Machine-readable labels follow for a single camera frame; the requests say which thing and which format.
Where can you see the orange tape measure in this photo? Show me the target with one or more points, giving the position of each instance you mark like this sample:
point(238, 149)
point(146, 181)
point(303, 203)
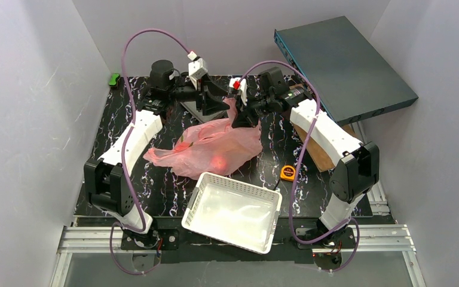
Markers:
point(287, 173)

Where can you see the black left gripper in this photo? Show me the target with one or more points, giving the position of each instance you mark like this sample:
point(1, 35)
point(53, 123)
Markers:
point(204, 97)

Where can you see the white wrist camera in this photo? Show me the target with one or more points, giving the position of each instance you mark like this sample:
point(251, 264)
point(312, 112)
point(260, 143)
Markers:
point(239, 86)
point(197, 69)

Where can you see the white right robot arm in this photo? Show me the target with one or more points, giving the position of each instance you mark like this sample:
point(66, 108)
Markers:
point(356, 164)

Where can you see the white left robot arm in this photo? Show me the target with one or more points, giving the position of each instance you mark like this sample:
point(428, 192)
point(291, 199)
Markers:
point(107, 182)

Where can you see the green black small object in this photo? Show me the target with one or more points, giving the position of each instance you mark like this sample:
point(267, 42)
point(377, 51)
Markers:
point(113, 82)

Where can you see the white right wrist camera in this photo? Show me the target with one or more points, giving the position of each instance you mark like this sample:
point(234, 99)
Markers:
point(239, 86)

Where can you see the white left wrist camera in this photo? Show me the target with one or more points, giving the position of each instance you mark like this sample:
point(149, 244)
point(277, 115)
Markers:
point(197, 69)

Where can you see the white perforated plastic basket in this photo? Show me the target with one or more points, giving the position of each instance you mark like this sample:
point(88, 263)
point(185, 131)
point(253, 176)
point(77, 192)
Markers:
point(221, 206)

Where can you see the pink plastic bag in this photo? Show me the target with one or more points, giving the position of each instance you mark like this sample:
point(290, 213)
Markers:
point(213, 147)

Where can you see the grey rectangular pad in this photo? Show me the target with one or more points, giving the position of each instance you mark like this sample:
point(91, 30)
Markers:
point(197, 114)

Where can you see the brown wooden board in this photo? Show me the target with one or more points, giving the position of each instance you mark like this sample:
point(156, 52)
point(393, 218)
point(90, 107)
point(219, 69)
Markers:
point(316, 150)

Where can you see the aluminium frame rail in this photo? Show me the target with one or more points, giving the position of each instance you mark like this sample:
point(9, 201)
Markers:
point(371, 238)

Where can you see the dark teal flat box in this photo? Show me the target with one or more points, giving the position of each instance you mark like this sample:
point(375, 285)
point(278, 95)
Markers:
point(353, 80)

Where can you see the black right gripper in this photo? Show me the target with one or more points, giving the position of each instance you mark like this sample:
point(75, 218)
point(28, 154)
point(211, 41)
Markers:
point(247, 104)

